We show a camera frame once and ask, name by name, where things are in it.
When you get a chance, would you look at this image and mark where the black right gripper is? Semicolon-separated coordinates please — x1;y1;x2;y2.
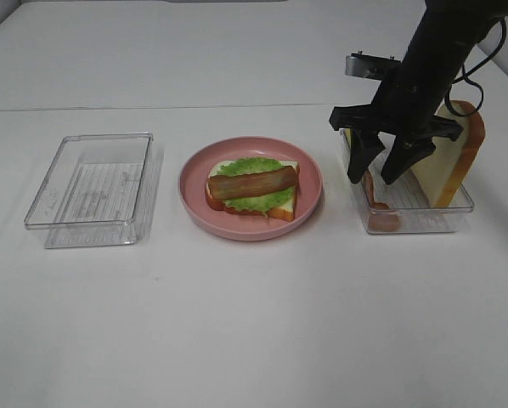
330;67;462;184

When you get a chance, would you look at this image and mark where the yellow cheese slice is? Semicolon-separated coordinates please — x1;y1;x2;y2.
343;128;353;158

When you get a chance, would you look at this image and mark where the bacon strip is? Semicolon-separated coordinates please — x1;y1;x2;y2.
207;166;298;200
362;171;401;233

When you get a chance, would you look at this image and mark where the bread slice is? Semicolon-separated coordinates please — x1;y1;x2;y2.
205;157;300;222
411;105;486;207

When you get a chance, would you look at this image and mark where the green lettuce leaf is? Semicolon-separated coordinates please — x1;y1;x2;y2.
206;157;299;220

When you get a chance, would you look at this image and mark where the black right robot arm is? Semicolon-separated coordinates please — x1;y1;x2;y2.
330;1;508;184

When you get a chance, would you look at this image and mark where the right clear plastic tray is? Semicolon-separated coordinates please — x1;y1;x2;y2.
352;133;475;235

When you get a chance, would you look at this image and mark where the clear plastic tray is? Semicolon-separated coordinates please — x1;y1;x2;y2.
24;133;158;249
352;133;475;235

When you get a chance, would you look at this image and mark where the pink round plate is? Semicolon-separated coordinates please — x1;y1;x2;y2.
178;137;323;241

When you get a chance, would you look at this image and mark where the left clear plastic tray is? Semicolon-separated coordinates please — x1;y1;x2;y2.
24;133;158;249

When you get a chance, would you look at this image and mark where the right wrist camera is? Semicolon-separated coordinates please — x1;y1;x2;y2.
345;51;401;81

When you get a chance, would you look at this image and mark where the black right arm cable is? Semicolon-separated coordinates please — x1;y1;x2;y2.
443;19;508;116

